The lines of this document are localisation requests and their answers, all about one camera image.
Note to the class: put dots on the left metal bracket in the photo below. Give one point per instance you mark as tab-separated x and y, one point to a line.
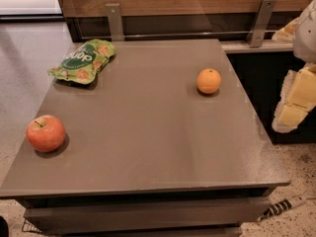
115	21

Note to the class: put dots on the wire rack corner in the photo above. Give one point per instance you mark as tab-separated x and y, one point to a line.
27	227

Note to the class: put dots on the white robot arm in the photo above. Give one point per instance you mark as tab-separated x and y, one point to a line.
304	41

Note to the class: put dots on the right metal bracket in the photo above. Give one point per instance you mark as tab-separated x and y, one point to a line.
256	36

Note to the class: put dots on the red apple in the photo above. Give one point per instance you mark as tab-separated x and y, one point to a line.
46	133

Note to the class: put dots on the green snack bag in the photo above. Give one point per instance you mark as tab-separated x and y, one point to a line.
84	64

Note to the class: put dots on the orange fruit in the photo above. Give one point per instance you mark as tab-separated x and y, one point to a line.
208	81

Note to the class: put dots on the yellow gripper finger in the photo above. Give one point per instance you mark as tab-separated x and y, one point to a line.
297	99
287	32

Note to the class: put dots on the metal bracket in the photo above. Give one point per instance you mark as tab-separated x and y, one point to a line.
115	21
256	36

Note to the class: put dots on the striped power strip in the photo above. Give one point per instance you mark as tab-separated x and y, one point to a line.
282	206

